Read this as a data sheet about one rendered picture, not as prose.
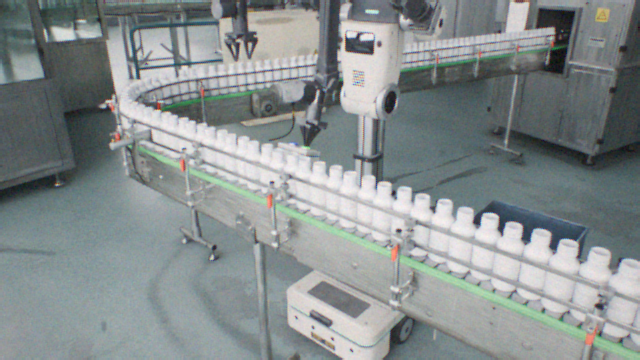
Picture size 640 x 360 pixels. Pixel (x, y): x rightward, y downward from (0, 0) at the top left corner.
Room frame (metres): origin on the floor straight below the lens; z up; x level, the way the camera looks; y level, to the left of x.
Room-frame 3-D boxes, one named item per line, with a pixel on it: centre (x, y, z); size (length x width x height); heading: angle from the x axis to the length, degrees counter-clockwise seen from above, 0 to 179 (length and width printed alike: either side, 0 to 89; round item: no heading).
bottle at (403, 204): (1.16, -0.22, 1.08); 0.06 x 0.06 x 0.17
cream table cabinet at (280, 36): (5.83, 0.57, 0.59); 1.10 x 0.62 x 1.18; 121
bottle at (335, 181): (1.31, -0.04, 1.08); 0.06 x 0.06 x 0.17
